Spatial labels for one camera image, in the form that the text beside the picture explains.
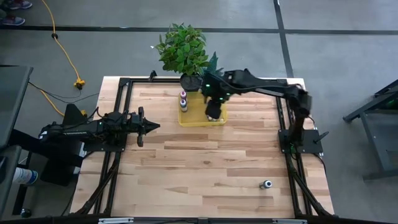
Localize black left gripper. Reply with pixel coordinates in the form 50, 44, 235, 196
127, 106, 161, 148

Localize yellow translucent plastic bin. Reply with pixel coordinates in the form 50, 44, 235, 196
178, 90, 228, 128

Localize spiky plant in white pot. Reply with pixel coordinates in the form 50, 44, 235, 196
203, 51, 225, 77

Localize leafy plant in black pot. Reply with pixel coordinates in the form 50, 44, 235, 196
154, 22, 210, 93

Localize black overhead crossbar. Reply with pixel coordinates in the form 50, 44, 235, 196
0, 213, 398, 224

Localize black equipment stand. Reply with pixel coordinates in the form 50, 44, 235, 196
8, 103, 89, 187

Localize white cylinder with blue end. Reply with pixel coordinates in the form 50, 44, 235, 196
11, 167, 39, 187

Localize dark grey side desk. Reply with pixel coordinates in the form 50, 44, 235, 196
0, 64, 34, 218

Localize person's shoe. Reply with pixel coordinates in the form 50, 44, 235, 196
0, 15, 26, 27
8, 0, 33, 10

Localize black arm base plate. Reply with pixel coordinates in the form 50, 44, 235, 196
82, 136, 129, 153
278, 128, 325, 154

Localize yellow extension cord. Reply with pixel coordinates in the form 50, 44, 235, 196
29, 0, 88, 118

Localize silver aluminium extrusion post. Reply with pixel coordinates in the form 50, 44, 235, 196
272, 218, 308, 224
98, 217, 135, 224

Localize black metal cart frame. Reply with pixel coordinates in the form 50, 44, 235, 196
343, 79, 398, 182

